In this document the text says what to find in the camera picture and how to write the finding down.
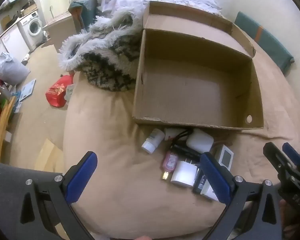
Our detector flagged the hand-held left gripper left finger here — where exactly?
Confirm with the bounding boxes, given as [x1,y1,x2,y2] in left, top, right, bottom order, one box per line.
[20,151,98,240]

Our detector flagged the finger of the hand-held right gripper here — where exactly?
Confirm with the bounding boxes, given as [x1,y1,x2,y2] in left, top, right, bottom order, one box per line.
[282,142,300,178]
[263,142,294,193]

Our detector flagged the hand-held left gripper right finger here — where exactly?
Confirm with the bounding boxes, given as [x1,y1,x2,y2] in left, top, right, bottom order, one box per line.
[200,152,284,240]

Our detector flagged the white remote control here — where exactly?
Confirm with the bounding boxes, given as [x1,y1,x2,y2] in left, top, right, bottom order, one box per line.
[210,144,234,172]

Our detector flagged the white charger plug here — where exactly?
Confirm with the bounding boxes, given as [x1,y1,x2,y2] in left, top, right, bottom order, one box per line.
[170,160,199,187]

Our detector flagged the pink hand sanitizer bottle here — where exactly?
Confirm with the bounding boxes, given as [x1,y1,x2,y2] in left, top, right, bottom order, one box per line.
[161,151,178,180]

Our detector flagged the white pill bottle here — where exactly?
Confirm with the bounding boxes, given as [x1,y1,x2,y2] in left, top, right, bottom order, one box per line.
[141,128,165,154]

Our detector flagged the cardboard box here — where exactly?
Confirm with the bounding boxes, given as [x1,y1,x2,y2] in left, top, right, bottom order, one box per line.
[132,0,264,130]

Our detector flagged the person's right hand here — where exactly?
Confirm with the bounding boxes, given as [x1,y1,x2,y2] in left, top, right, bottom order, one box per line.
[279,199,295,240]

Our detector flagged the white flat device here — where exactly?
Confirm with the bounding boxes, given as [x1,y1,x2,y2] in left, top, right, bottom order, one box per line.
[201,184,219,202]

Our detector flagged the black rectangular device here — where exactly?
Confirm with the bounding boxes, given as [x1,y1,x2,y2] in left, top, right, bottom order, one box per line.
[192,166,210,194]

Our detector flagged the flat cardboard piece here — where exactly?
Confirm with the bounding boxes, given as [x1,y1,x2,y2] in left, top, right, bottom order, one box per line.
[34,139,65,173]

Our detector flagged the white rounded case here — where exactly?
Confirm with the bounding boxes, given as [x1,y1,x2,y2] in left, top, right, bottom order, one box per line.
[186,129,214,153]

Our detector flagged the red gift bag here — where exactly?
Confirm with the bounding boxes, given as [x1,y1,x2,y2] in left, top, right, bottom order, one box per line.
[45,75,74,108]

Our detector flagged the wooden chair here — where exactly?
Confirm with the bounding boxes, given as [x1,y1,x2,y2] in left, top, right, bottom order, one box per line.
[0,90,17,163]

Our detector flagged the flat bathroom scale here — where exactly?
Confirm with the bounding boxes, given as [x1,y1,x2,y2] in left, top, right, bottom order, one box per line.
[19,79,37,102]

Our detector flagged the teal cushion with orange stripe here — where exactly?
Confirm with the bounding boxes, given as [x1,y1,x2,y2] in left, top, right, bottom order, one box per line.
[234,11,295,77]

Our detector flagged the fluffy white patterned blanket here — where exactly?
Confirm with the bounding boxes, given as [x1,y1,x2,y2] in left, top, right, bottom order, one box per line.
[59,6,143,92]

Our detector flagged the white plastic bag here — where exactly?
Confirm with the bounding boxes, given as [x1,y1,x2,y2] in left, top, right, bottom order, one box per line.
[0,52,30,85]

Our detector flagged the small beige table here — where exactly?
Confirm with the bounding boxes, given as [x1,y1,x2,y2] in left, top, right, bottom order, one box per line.
[41,12,75,53]

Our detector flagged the white kitchen cabinet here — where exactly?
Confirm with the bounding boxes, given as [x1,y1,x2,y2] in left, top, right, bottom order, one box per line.
[0,25,30,60]

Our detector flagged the white washing machine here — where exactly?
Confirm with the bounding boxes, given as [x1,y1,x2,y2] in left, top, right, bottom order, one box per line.
[19,10,44,47]

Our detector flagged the teal pillow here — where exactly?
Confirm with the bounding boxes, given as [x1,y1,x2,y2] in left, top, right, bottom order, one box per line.
[69,0,99,34]

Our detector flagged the black cable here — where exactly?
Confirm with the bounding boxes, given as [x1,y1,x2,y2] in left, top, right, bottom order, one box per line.
[169,129,203,160]

